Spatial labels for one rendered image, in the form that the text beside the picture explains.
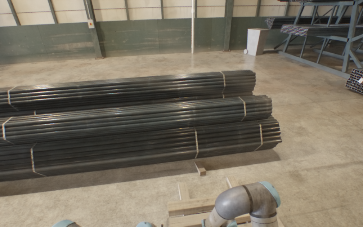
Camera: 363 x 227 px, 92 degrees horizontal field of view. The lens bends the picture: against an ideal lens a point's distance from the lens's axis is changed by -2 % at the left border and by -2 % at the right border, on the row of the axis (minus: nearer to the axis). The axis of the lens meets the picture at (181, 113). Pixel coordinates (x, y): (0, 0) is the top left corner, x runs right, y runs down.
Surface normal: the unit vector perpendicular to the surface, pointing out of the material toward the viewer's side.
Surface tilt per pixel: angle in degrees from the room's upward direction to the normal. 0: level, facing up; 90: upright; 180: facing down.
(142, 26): 90
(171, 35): 90
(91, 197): 0
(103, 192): 0
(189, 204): 0
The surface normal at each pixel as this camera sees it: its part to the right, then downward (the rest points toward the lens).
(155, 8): 0.15, 0.49
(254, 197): 0.09, -0.43
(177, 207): -0.02, -0.87
